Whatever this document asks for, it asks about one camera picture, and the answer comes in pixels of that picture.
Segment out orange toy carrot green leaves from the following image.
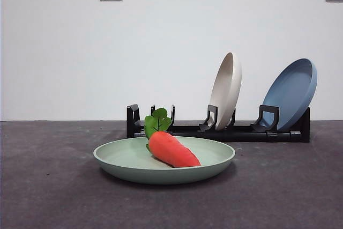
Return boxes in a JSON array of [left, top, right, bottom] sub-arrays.
[[144, 107, 202, 168]]

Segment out light green plate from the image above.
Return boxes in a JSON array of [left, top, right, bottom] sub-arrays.
[[93, 136, 236, 186]]

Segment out beige plate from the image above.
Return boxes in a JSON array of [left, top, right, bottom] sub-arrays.
[[208, 51, 243, 131]]

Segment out black plate rack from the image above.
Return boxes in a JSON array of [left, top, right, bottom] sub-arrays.
[[126, 104, 311, 143]]

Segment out blue plate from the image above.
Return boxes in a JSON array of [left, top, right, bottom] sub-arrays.
[[262, 57, 318, 131]]

